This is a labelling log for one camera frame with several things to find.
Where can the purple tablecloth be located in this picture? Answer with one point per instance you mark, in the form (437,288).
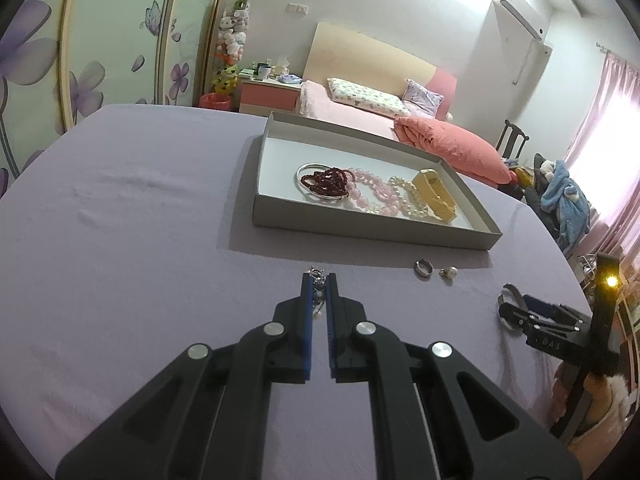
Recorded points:
(125,260)

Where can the grey plush toy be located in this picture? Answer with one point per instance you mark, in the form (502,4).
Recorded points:
(545,167)

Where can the silver pendant earring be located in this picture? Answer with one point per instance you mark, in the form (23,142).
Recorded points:
(318,275)

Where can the blue cloth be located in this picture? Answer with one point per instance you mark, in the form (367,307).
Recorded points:
(290,79)

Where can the pearl stud earring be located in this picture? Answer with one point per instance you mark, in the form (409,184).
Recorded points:
(451,273)

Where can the pink curtain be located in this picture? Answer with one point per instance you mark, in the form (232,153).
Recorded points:
(610,135)

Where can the white air conditioner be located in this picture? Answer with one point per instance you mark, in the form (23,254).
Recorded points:
(520,15)

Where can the thin silver bangle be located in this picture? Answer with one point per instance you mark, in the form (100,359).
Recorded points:
(325,200)

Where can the dark wooden chair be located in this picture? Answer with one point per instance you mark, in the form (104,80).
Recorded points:
(510,137)

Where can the pink duvet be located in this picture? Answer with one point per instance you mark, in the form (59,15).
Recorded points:
(450,145)

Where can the tissue box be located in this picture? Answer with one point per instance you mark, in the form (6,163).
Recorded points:
(281,66)

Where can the white patterned pillow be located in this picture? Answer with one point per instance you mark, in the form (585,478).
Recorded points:
(365,97)

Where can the grey cardboard tray box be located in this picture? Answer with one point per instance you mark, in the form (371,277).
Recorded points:
(280,160)

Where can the white wall switch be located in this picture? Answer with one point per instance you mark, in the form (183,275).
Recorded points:
(297,8)

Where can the pink and white nightstand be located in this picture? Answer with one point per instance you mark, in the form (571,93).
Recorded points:
(267,97)

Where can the curtain rod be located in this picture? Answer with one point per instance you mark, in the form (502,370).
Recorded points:
(604,47)

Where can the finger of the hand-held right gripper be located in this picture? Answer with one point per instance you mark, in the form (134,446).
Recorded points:
(550,312)
(535,330)

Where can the person's right forearm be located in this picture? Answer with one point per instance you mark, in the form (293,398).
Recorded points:
(607,410)

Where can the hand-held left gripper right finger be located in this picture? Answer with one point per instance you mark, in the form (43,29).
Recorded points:
(331,330)

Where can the air conditioner pipe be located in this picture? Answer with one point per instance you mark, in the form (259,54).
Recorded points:
(535,57)

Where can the blue fleece garment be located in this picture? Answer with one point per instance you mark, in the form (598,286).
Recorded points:
(567,200)

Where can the purple patterned pillow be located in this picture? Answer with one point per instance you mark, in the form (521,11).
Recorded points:
(422,97)

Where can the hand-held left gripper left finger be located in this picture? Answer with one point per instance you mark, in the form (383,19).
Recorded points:
(307,330)

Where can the clear tube of plush toys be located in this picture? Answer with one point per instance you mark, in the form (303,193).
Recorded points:
(232,40)

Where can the red basket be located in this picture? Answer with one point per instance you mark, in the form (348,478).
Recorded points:
(215,101)

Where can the silver cuff bangle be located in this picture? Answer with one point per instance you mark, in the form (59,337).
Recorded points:
(502,316)

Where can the pink bed sheet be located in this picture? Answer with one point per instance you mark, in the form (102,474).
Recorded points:
(340,112)

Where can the flower-print sliding wardrobe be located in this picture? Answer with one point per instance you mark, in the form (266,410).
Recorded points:
(100,35)

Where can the beige and pink headboard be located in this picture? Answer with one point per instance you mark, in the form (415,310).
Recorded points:
(360,55)

